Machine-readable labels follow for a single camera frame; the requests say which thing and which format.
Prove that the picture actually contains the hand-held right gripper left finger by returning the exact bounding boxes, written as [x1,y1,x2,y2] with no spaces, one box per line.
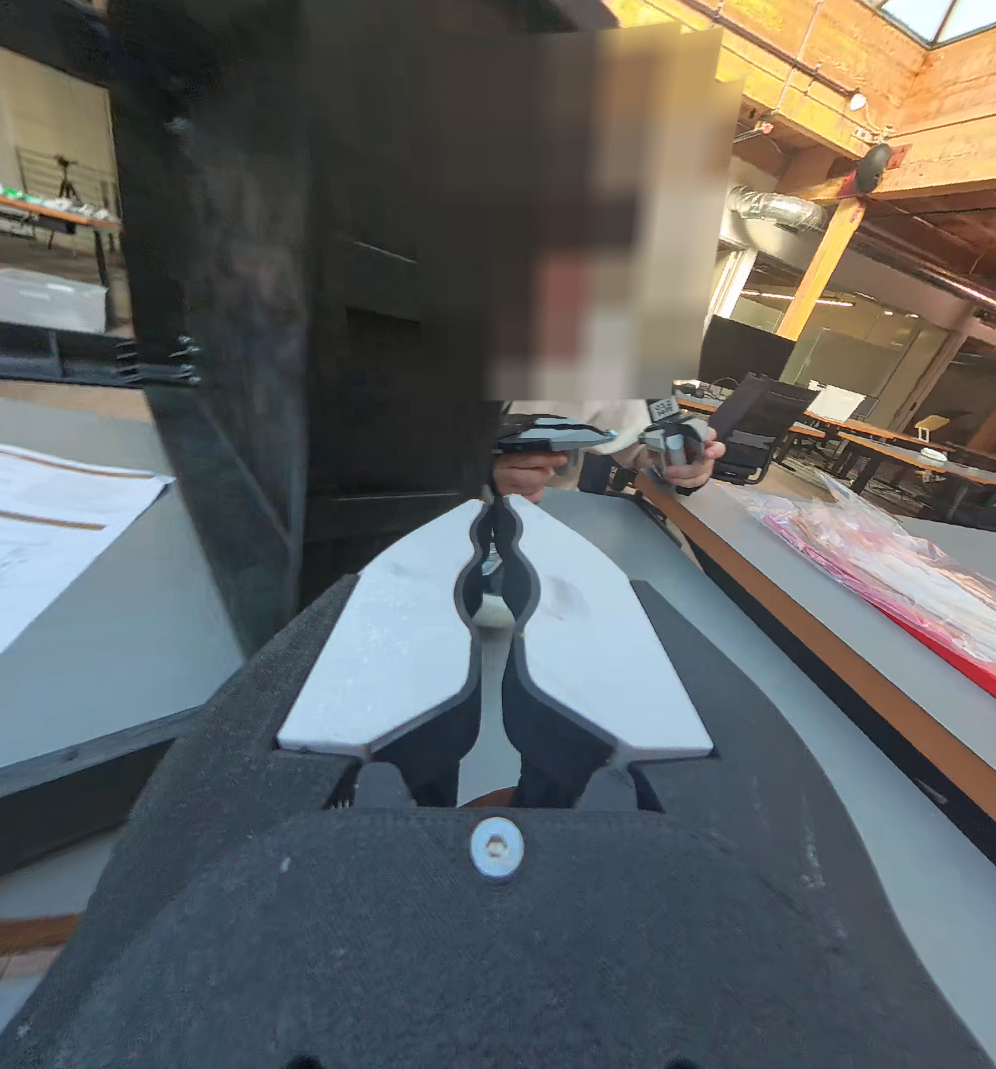
[276,498,494,807]

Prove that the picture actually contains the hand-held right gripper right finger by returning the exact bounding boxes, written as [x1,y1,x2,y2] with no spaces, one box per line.
[496,495,714,807]

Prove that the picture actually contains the black chair seat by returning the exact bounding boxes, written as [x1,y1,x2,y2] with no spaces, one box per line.
[109,0,599,661]

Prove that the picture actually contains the grey desk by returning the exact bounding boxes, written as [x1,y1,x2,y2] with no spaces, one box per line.
[635,472,996,865]
[0,391,996,1069]

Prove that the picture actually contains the long office desk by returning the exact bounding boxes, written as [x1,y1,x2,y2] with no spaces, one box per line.
[798,405,996,502]

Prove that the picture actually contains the black mesh office chair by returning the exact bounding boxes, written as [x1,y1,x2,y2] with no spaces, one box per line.
[710,373,821,487]

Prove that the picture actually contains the pink clear plastic bag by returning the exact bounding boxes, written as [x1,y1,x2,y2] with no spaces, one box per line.
[744,476,996,723]

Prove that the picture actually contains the black computer monitor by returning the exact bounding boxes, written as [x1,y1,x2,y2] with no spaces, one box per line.
[698,316,799,385]

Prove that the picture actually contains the white printed instruction sheet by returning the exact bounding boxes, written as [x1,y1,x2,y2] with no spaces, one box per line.
[0,443,177,669]

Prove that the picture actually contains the black plastic chair armrest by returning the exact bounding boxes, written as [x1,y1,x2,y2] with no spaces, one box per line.
[0,705,210,890]
[0,320,205,389]

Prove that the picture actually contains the white plastic storage bin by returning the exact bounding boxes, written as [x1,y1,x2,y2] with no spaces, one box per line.
[0,269,108,334]

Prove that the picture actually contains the wooden-edged work table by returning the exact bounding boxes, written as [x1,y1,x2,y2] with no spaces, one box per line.
[0,179,123,322]

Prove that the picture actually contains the glass skylight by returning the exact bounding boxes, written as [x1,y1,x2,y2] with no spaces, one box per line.
[877,0,996,47]

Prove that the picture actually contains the wooden support post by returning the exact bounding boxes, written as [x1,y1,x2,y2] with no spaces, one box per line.
[777,200,866,339]

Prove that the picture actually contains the silver ventilation duct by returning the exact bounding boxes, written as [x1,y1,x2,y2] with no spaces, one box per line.
[727,185,828,232]

